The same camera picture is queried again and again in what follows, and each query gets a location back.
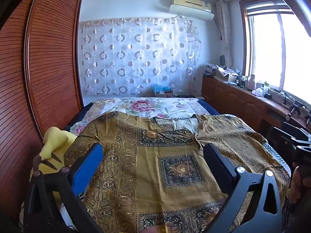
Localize sheer circle pattern curtain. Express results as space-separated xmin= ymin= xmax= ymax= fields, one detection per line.
xmin=78 ymin=17 xmax=202 ymax=96

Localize wall air conditioner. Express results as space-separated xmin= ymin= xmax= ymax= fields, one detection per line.
xmin=169 ymin=0 xmax=215 ymax=20

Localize yellow plush toy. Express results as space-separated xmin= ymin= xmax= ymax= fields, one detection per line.
xmin=29 ymin=127 xmax=78 ymax=199

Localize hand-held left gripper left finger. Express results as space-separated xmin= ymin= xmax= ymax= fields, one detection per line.
xmin=23 ymin=143 xmax=105 ymax=233

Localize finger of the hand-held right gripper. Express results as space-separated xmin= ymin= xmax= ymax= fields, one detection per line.
xmin=283 ymin=121 xmax=311 ymax=148
xmin=273 ymin=127 xmax=295 ymax=148

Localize open cardboard box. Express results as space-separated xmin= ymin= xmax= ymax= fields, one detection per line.
xmin=214 ymin=65 xmax=240 ymax=83

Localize long wooden cabinet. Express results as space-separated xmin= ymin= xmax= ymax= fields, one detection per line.
xmin=202 ymin=74 xmax=311 ymax=146

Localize floral quilt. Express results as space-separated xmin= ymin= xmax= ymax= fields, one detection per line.
xmin=70 ymin=97 xmax=207 ymax=136

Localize leaf print bed sheet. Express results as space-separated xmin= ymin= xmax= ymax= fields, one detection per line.
xmin=56 ymin=141 xmax=291 ymax=233

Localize ochre patterned shirt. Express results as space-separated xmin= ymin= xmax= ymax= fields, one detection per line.
xmin=64 ymin=112 xmax=291 ymax=233

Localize white patterned window drape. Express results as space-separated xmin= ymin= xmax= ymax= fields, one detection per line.
xmin=216 ymin=0 xmax=234 ymax=66

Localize stack of patterned boxes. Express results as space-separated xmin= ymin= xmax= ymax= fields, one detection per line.
xmin=205 ymin=63 xmax=218 ymax=77

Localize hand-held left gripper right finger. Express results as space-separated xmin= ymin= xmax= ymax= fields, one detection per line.
xmin=203 ymin=143 xmax=283 ymax=233

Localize person's right hand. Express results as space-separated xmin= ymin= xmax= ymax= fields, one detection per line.
xmin=290 ymin=166 xmax=311 ymax=203

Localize white plastic jug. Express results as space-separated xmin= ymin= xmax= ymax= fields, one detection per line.
xmin=247 ymin=74 xmax=257 ymax=90

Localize wooden louvred wardrobe door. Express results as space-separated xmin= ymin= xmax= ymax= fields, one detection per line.
xmin=24 ymin=0 xmax=83 ymax=131
xmin=0 ymin=22 xmax=46 ymax=224

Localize wooden framed window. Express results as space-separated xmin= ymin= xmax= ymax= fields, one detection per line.
xmin=239 ymin=0 xmax=311 ymax=102

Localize cardboard box with blue bag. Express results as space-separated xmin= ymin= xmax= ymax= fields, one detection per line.
xmin=153 ymin=84 xmax=173 ymax=98

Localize black cables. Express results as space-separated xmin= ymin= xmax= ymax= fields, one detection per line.
xmin=277 ymin=92 xmax=295 ymax=107

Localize black clamp device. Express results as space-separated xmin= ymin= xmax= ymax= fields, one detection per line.
xmin=285 ymin=101 xmax=304 ymax=122

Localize navy blue bed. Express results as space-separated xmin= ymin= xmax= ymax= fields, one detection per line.
xmin=66 ymin=97 xmax=219 ymax=127

